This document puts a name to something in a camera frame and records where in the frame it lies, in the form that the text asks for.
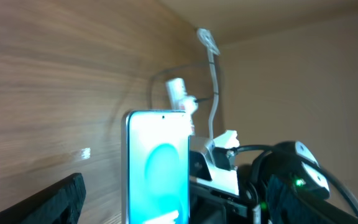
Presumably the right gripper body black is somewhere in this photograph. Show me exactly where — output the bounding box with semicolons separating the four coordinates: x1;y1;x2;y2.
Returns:
190;183;260;224

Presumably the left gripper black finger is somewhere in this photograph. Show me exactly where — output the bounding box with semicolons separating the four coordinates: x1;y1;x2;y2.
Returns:
0;173;86;224

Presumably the blue Galaxy smartphone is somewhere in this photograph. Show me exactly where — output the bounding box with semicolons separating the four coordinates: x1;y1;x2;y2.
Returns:
121;110;192;224

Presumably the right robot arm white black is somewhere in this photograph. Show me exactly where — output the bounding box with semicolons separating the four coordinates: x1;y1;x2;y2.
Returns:
190;141;358;224

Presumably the white charger plug adapter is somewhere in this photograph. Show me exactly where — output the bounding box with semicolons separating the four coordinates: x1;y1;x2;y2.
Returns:
179;95;198;114

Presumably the white power strip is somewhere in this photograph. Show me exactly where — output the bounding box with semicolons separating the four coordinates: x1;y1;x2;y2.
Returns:
165;78;199;135

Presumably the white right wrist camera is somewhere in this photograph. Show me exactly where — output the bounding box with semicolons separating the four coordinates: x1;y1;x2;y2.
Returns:
189;130;239;197

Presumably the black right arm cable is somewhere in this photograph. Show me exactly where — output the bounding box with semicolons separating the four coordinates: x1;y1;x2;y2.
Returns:
233;144;358;224

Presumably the white power strip cord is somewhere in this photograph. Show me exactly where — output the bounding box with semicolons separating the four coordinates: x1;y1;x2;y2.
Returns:
196;27;221;140

